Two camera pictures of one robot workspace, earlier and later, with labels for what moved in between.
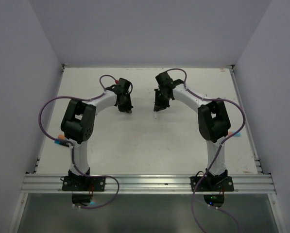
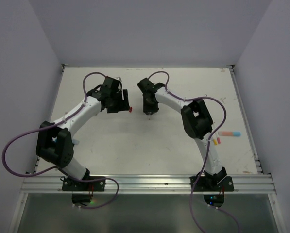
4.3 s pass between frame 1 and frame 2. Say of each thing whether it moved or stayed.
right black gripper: moved
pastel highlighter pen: stayed
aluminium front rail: stayed
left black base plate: stayed
